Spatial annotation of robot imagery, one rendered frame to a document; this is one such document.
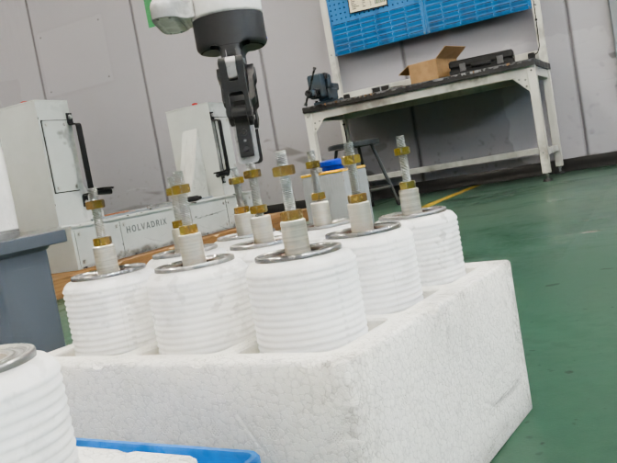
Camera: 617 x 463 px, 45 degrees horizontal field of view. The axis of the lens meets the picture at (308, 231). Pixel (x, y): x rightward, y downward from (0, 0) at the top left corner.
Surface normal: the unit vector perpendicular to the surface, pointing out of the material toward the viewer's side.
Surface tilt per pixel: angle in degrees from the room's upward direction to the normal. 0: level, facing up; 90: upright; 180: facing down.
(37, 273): 90
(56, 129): 90
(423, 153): 90
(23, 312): 90
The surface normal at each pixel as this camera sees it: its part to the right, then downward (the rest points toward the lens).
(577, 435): -0.17, -0.98
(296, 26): -0.43, 0.15
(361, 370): 0.83, -0.10
